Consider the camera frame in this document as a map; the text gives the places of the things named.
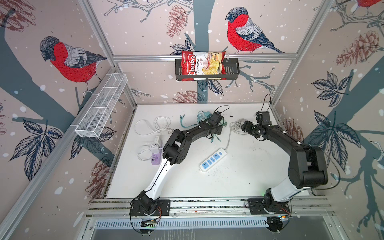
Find teal charger adapter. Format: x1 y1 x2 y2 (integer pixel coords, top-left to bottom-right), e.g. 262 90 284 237
203 112 212 119

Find white power strip blue outlets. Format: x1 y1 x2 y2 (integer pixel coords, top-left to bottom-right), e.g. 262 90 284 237
199 148 227 173

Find purple power socket strip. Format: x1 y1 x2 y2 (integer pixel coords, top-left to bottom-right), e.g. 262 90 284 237
151 150 163 166

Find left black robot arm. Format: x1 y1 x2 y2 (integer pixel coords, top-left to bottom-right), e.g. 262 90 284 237
130 112 225 217

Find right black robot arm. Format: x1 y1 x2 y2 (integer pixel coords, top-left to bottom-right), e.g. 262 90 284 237
241 112 329 213

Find red cassava chips bag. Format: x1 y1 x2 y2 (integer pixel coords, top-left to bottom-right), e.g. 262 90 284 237
181 51 226 81

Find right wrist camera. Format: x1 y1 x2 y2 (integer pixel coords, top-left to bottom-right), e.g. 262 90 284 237
256 111 272 126

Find teal multi-head cable left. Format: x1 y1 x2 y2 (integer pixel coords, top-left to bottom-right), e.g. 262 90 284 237
179 113 200 130

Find purple socket white cord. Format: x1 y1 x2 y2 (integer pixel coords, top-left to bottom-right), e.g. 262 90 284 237
133 116 174 136

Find black wall basket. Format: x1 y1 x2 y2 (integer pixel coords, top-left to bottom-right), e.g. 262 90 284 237
175 58 240 82

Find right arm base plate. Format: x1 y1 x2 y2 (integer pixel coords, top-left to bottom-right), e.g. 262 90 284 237
244 198 291 216

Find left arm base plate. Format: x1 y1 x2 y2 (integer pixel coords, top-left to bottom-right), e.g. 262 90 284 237
129 200 171 217

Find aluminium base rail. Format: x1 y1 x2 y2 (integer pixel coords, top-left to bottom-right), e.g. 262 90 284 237
84 196 335 219

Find white wire mesh basket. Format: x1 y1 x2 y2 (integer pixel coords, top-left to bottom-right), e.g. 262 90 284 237
75 73 128 138

